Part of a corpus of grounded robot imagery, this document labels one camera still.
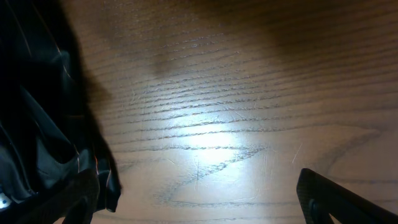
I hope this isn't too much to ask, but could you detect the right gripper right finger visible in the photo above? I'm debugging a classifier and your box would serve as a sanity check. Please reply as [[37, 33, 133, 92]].
[[296, 168, 397, 223]]

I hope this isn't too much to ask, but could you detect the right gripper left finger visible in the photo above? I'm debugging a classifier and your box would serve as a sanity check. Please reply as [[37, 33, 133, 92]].
[[1, 169, 100, 223]]

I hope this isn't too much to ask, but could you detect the black patterned jersey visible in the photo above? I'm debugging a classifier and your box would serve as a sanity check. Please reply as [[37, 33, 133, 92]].
[[1, 1, 121, 212]]

